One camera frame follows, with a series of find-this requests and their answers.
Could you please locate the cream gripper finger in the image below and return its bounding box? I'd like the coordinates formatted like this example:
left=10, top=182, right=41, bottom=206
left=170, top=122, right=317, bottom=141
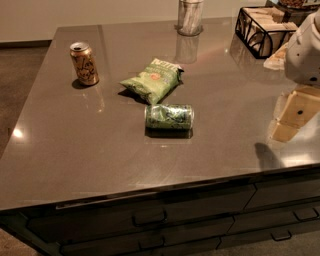
left=271, top=122, right=298, bottom=142

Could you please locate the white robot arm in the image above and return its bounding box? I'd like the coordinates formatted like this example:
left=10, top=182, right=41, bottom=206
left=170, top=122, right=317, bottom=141
left=271, top=10, right=320, bottom=142

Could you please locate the green soda can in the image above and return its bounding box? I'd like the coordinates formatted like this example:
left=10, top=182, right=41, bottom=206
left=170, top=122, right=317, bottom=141
left=145, top=104, right=194, bottom=130

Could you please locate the orange soda can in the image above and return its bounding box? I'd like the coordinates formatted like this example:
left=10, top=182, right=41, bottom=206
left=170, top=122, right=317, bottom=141
left=70, top=42, right=99, bottom=86

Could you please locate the napkin stack in basket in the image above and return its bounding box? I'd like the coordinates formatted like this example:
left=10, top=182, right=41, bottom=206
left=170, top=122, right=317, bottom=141
left=242, top=7, right=299, bottom=57

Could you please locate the snack bowl at back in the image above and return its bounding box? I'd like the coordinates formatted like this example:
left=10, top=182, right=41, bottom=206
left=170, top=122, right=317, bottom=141
left=266, top=0, right=320, bottom=13

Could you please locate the dark drawer cabinet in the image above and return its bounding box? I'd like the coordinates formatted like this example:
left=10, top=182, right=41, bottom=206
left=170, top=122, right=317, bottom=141
left=1, top=166, right=320, bottom=256

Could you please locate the green chip bag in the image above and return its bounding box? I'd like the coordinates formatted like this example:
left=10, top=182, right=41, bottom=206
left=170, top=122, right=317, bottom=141
left=120, top=58, right=183, bottom=105

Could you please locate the clear glass jar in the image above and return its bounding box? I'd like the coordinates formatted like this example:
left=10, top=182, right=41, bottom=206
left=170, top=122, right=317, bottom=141
left=177, top=0, right=204, bottom=36

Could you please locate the black wire basket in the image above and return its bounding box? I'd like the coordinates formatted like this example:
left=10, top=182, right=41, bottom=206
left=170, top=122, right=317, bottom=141
left=234, top=6, right=299, bottom=60

